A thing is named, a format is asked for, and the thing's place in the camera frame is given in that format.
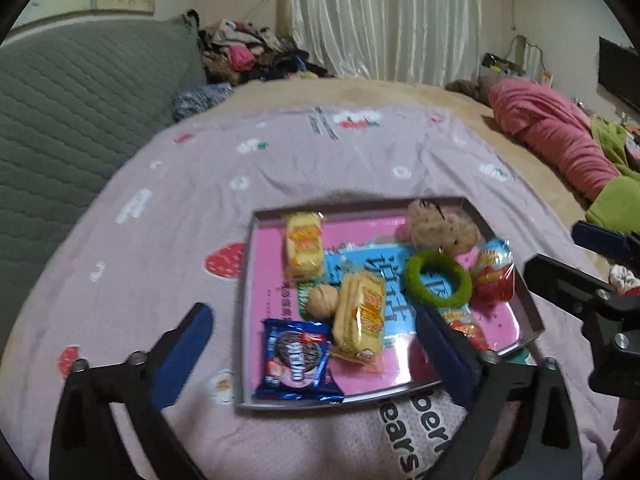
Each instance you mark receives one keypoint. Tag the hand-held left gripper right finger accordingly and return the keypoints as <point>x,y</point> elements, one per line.
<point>447,357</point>

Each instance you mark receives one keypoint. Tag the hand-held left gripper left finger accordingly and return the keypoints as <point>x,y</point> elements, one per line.
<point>185,355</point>

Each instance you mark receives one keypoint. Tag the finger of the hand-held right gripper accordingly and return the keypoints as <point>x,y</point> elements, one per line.
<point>605,240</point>
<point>565,287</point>

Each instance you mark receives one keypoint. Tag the red toy egg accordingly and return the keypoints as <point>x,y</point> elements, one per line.
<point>465,327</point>
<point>492,270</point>

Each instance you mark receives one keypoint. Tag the green hair scrunchie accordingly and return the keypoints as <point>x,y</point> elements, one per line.
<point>415,280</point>

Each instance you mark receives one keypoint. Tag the yellow cake packet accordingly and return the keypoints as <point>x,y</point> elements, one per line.
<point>304,245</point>
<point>360,315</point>

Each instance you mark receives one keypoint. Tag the blue cookie packet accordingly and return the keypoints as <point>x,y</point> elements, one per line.
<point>295,360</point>

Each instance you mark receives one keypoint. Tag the pink box lid tray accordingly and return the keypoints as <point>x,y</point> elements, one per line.
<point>300,305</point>

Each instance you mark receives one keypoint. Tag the beige plush toy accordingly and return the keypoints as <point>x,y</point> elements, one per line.
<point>442,227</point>

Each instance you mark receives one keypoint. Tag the walnut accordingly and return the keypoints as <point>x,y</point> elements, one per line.
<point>322,301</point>

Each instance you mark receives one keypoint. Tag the green fleece blanket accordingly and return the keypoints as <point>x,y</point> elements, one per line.
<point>612,200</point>

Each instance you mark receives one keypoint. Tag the small red white plush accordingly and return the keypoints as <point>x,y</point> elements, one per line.
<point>625,280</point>

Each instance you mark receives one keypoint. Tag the pink strawberry print blanket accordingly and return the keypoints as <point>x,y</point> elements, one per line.
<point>150,240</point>

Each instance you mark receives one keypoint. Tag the pink quilt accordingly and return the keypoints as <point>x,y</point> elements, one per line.
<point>545,120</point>

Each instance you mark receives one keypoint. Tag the black television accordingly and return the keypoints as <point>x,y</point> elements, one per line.
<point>617,72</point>

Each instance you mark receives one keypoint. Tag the grey brown cloth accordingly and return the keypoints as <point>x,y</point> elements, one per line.
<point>467,89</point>

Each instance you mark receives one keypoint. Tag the black yellow item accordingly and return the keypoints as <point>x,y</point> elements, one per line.
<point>499,63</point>

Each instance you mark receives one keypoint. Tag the blue patterned cloth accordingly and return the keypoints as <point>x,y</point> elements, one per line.
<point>200,100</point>

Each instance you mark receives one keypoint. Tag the grey quilted headboard cover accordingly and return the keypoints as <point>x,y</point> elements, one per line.
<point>75,110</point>

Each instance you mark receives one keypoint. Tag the pile of clothes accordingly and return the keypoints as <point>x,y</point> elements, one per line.
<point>245,52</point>

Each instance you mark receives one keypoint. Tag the white curtain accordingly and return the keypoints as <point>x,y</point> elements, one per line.
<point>380,20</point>

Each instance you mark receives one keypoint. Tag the white curved metal frame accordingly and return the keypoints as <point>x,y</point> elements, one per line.
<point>532,55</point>

